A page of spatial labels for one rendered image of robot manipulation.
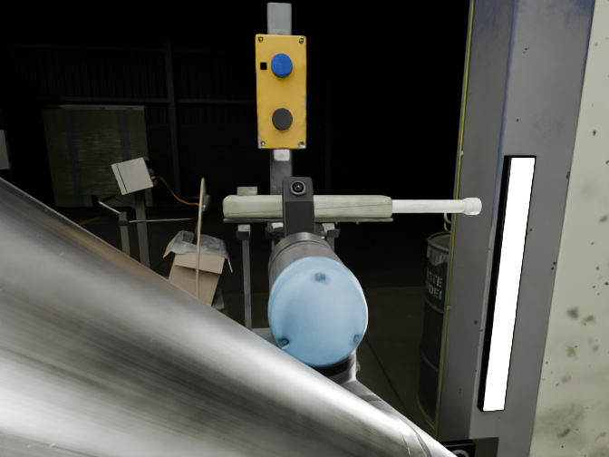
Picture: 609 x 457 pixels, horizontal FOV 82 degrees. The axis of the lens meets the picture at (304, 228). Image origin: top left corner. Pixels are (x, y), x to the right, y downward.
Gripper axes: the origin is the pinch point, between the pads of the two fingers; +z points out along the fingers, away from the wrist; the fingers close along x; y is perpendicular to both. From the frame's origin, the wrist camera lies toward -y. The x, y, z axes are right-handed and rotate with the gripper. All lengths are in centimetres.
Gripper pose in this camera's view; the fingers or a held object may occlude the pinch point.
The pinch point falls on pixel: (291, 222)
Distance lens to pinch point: 66.5
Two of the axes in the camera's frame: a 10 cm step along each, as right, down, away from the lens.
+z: -1.1, -2.0, 9.7
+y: 0.0, 9.8, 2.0
